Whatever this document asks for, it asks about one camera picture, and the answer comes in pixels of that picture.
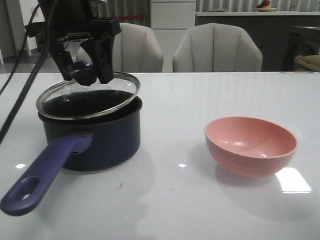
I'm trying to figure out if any right grey chair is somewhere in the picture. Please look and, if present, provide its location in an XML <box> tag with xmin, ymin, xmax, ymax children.
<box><xmin>172</xmin><ymin>23</ymin><xmax>263</xmax><ymax>73</ymax></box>

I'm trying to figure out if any grey chair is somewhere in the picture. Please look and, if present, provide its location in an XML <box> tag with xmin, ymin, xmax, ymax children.
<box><xmin>172</xmin><ymin>23</ymin><xmax>263</xmax><ymax>73</ymax></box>
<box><xmin>77</xmin><ymin>22</ymin><xmax>164</xmax><ymax>73</ymax></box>

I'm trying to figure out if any pink bowl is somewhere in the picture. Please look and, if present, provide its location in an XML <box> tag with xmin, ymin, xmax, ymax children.
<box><xmin>204</xmin><ymin>116</ymin><xmax>298</xmax><ymax>178</ymax></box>

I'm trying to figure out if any white cabinet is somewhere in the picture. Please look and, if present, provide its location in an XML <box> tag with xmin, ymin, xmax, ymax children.
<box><xmin>150</xmin><ymin>0</ymin><xmax>197</xmax><ymax>30</ymax></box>

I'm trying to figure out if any left grey chair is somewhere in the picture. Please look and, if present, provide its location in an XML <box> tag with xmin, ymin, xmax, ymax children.
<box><xmin>77</xmin><ymin>22</ymin><xmax>164</xmax><ymax>73</ymax></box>

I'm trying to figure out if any glass lid blue knob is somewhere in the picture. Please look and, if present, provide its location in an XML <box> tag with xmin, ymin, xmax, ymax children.
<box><xmin>36</xmin><ymin>60</ymin><xmax>141</xmax><ymax>121</ymax></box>

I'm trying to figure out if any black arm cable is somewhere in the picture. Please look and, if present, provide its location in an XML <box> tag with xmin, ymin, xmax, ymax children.
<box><xmin>0</xmin><ymin>0</ymin><xmax>61</xmax><ymax>146</ymax></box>

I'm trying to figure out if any dark counter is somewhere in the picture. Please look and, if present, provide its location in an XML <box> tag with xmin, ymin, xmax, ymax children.
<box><xmin>195</xmin><ymin>11</ymin><xmax>320</xmax><ymax>72</ymax></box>

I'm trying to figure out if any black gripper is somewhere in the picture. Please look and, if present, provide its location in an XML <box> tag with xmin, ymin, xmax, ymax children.
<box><xmin>25</xmin><ymin>0</ymin><xmax>121</xmax><ymax>84</ymax></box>

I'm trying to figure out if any beige cushioned seat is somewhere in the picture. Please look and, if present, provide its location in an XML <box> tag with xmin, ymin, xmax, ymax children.
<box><xmin>294</xmin><ymin>54</ymin><xmax>320</xmax><ymax>73</ymax></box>

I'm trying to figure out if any fruit plate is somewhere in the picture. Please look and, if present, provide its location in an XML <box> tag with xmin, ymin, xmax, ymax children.
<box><xmin>255</xmin><ymin>0</ymin><xmax>277</xmax><ymax>12</ymax></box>

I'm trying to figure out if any red barrier tape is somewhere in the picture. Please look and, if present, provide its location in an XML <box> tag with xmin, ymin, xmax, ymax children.
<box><xmin>115</xmin><ymin>14</ymin><xmax>145</xmax><ymax>21</ymax></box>

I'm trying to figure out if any dark blue saucepan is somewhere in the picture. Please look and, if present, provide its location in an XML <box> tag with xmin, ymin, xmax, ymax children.
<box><xmin>0</xmin><ymin>96</ymin><xmax>143</xmax><ymax>217</ymax></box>

